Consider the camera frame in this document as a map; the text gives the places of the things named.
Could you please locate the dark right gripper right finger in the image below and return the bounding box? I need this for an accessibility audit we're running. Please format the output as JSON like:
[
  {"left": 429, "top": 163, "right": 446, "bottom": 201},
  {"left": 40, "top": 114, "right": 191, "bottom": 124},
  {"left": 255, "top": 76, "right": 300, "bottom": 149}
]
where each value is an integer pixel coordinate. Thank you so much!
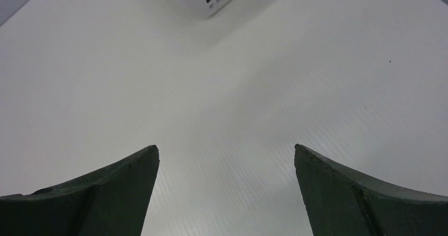
[{"left": 294, "top": 144, "right": 447, "bottom": 235}]

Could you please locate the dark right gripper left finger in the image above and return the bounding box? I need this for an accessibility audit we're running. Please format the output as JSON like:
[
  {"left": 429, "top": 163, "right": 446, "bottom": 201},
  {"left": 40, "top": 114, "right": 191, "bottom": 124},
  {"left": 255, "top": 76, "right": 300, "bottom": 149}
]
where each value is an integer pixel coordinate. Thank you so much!
[{"left": 1, "top": 145, "right": 160, "bottom": 235}]

